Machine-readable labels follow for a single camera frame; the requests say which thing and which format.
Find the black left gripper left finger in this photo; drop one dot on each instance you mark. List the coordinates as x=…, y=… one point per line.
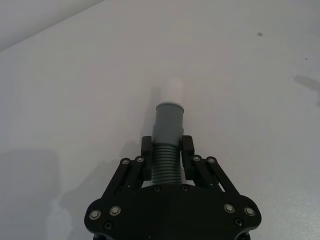
x=147, y=150

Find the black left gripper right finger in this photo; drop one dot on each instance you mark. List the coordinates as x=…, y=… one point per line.
x=188, y=146

